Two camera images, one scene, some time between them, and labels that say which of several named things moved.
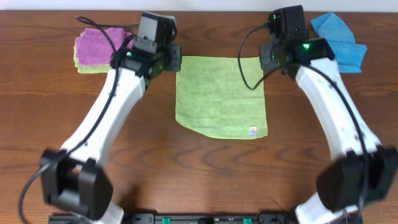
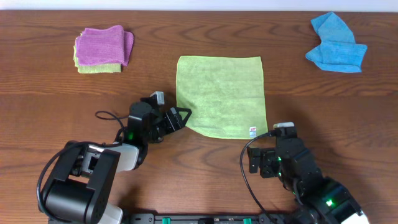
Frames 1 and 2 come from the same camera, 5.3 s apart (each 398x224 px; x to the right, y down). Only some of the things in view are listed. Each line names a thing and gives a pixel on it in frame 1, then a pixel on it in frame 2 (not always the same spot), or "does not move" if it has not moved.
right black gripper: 265,62 -> 265,154
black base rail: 209,218 does not move
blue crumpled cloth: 349,54 does not move
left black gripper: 175,52 -> 176,124
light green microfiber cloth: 211,100 does not move
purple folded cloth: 93,48 does not move
